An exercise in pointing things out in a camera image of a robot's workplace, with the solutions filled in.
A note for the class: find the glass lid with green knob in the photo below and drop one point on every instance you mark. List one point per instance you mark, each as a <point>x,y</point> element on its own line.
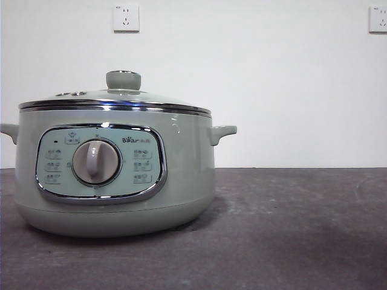
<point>123,80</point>

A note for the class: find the pale green electric pot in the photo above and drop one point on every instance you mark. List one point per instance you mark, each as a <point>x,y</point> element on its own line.
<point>187,169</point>

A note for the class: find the white wall socket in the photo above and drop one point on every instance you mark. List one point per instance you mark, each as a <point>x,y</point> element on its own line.
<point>126,18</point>
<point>378,19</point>

